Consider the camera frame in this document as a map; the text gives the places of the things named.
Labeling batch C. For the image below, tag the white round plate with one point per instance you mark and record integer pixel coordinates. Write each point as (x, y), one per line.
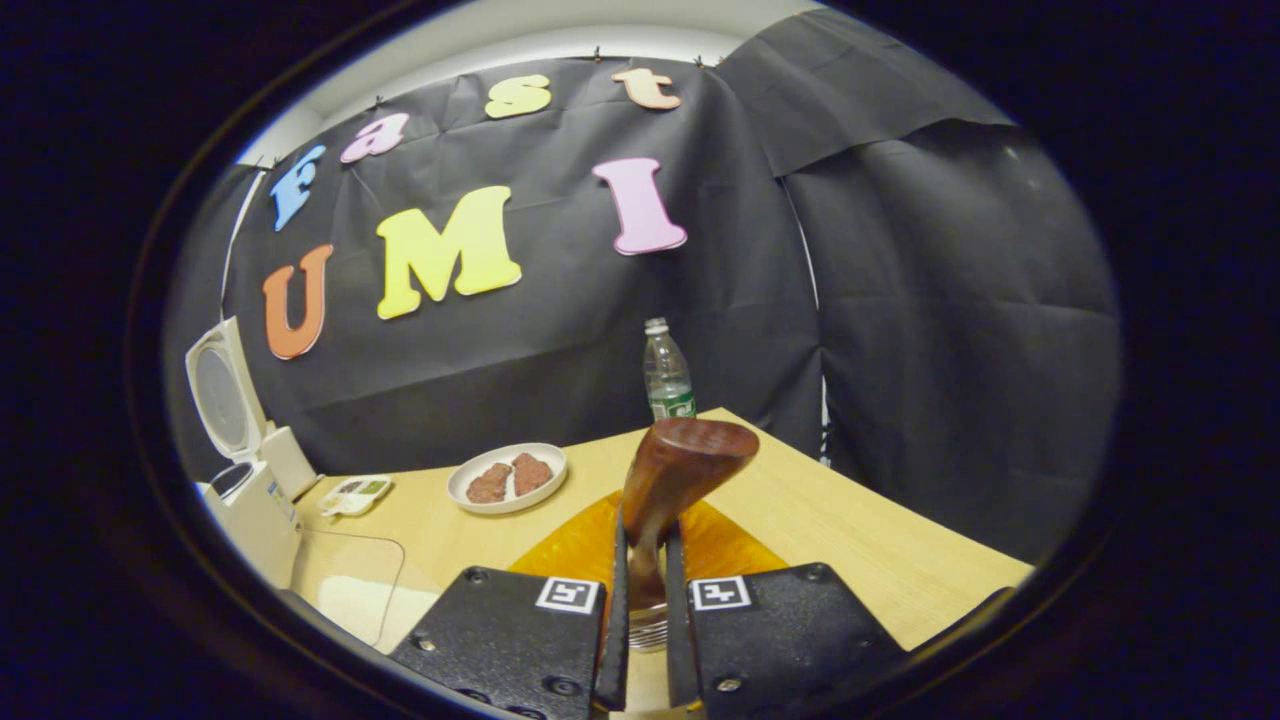
(505, 505)

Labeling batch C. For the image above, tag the clear plastic water bottle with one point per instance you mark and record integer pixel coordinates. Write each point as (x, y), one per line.
(668, 375)

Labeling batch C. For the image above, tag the white divided seasoning dish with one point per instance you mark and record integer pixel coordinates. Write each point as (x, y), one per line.
(355, 495)

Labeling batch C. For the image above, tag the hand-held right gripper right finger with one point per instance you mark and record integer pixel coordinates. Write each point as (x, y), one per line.
(678, 650)

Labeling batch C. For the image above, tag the brown wooden spoon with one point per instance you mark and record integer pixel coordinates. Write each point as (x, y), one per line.
(680, 460)

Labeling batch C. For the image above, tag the clear box of rice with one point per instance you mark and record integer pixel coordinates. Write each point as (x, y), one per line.
(345, 590)

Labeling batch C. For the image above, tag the brown meat piece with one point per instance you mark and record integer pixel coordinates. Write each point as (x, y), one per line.
(532, 472)
(488, 484)

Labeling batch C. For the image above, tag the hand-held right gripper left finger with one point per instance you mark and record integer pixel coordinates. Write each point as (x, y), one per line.
(615, 650)

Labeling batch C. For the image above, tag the black backdrop cloth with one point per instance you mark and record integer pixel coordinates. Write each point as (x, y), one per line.
(900, 300)

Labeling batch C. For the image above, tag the white rice cooker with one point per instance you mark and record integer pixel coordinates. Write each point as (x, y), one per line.
(250, 520)

